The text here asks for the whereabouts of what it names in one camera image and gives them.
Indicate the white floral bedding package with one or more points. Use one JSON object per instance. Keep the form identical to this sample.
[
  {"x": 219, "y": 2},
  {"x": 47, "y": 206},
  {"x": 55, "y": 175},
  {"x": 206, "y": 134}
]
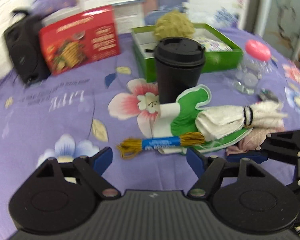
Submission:
[{"x": 218, "y": 13}]

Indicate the pink knitted bow hat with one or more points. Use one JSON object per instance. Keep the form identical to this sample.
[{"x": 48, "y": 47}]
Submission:
[{"x": 252, "y": 140}]

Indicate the green gift box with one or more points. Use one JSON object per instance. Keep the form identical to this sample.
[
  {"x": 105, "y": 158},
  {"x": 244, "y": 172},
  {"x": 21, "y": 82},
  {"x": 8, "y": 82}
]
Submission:
[{"x": 144, "y": 44}]

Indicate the yellow thread skein blue label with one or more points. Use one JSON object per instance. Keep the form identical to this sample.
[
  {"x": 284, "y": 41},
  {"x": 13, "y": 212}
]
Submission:
[{"x": 131, "y": 147}]

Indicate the white towel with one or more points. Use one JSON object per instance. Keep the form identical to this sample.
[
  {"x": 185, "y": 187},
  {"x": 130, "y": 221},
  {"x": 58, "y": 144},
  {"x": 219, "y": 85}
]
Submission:
[{"x": 219, "y": 121}]

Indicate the black speaker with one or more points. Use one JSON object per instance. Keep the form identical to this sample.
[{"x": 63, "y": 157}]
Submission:
[{"x": 22, "y": 42}]

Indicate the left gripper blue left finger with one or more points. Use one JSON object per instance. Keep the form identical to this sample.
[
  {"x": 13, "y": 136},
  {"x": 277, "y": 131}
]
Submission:
[{"x": 91, "y": 170}]

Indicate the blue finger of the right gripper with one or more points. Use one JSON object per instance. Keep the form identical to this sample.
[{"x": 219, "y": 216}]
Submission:
[{"x": 255, "y": 156}]

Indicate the red cracker box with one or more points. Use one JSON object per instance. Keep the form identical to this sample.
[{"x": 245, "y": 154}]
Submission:
[{"x": 79, "y": 39}]

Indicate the floral fabric pouch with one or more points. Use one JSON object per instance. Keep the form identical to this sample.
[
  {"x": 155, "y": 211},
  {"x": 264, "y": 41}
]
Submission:
[{"x": 212, "y": 45}]

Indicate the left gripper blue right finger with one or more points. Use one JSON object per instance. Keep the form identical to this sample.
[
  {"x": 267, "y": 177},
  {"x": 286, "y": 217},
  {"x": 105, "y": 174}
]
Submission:
[{"x": 209, "y": 172}]

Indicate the black lidded coffee cup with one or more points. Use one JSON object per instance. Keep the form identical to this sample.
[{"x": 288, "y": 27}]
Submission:
[{"x": 178, "y": 67}]

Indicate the purple floral bedsheet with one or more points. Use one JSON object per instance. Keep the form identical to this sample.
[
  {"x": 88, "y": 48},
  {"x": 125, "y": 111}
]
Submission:
[{"x": 55, "y": 117}]

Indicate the glass jar pink lid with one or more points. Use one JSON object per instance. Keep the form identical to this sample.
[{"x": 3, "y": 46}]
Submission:
[{"x": 251, "y": 69}]

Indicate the olive green bath pouf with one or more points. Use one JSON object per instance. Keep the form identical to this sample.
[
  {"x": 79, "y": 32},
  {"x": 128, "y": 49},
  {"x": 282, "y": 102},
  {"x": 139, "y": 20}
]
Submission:
[{"x": 173, "y": 24}]

